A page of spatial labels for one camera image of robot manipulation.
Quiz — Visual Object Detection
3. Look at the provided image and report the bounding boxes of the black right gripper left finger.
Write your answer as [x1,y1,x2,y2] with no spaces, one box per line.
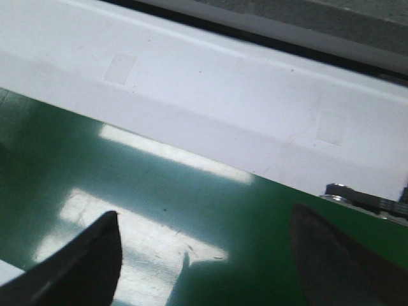
[1,211,123,305]

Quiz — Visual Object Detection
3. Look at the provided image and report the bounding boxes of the green conveyor belt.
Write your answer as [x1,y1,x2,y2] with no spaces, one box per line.
[1,89,407,305]

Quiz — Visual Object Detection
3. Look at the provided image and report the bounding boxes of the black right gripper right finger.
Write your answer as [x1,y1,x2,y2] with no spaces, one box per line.
[290,204,407,305]

